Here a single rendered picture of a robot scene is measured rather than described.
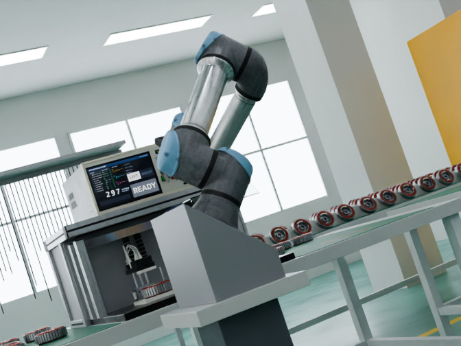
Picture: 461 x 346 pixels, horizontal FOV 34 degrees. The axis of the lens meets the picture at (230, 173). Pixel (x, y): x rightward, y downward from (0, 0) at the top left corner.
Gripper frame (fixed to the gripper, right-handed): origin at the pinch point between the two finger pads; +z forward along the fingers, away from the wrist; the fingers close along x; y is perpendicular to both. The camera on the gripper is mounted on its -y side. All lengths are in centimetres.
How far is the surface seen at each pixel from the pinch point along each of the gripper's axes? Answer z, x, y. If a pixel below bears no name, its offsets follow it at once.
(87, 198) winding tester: 9.4, -28.5, -5.2
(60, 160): 266, 46, -202
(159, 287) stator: 1.9, -21.3, 41.3
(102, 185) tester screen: 1.2, -23.7, -4.1
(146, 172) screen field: 1.1, -6.0, -4.1
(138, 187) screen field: 3.1, -10.7, 0.2
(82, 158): 285, 69, -211
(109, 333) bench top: -13, -48, 57
